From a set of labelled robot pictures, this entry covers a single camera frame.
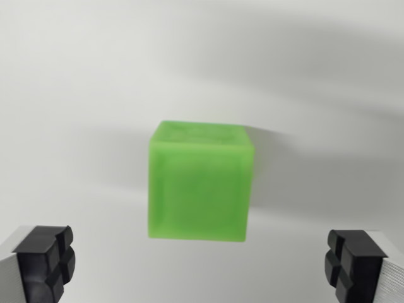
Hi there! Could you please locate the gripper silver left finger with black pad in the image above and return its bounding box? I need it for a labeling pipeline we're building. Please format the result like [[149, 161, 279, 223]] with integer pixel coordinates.
[[0, 225, 76, 303]]

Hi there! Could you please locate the green embossed cube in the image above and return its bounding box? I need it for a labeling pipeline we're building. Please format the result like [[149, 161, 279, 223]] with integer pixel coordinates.
[[146, 120, 255, 243]]

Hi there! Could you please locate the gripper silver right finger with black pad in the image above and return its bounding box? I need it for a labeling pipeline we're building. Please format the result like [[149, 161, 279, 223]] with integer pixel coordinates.
[[324, 229, 404, 303]]

